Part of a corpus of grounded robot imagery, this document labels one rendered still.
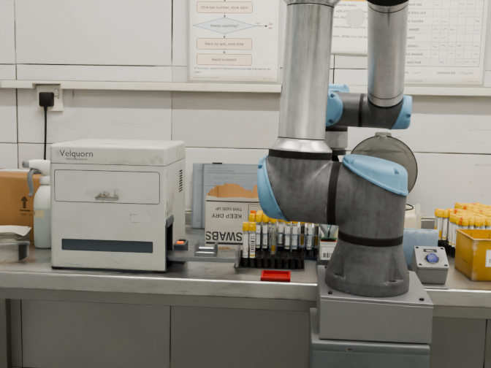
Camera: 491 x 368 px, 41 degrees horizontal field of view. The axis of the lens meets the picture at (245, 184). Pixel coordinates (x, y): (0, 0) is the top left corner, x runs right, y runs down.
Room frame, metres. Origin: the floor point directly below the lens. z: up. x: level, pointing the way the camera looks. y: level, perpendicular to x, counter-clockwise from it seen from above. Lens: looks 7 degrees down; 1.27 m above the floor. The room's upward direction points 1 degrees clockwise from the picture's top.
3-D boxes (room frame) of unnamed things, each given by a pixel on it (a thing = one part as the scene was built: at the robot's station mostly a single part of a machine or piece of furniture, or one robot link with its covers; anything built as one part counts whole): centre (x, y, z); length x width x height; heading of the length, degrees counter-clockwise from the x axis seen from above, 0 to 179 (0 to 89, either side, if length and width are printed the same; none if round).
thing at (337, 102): (1.49, -0.20, 1.27); 0.11 x 0.11 x 0.08; 75
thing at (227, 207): (1.95, -0.02, 0.95); 0.29 x 0.25 x 0.15; 175
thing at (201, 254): (1.57, 0.11, 0.92); 0.21 x 0.07 x 0.05; 85
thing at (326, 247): (1.58, -0.20, 0.92); 0.05 x 0.04 x 0.06; 176
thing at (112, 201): (1.68, 0.30, 1.03); 0.31 x 0.27 x 0.30; 85
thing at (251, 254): (1.64, -0.06, 0.93); 0.17 x 0.09 x 0.11; 86
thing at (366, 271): (1.19, -0.23, 1.00); 0.15 x 0.15 x 0.10
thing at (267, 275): (1.52, -0.07, 0.88); 0.07 x 0.07 x 0.01; 85
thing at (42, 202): (1.80, 0.55, 1.00); 0.09 x 0.08 x 0.24; 175
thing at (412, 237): (1.62, -0.43, 0.92); 0.10 x 0.07 x 0.10; 77
